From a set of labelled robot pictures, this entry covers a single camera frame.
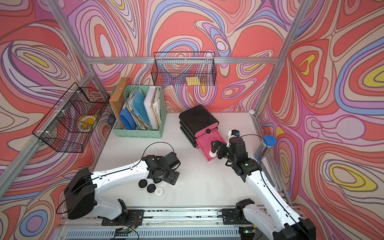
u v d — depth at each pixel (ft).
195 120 3.41
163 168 1.95
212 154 2.99
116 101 2.68
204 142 3.12
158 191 2.63
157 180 2.77
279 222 1.31
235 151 1.91
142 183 2.66
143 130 3.44
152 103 2.98
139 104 3.00
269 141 2.74
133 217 2.40
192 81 2.99
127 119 3.05
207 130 2.95
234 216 2.40
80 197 1.36
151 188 2.69
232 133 2.31
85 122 2.31
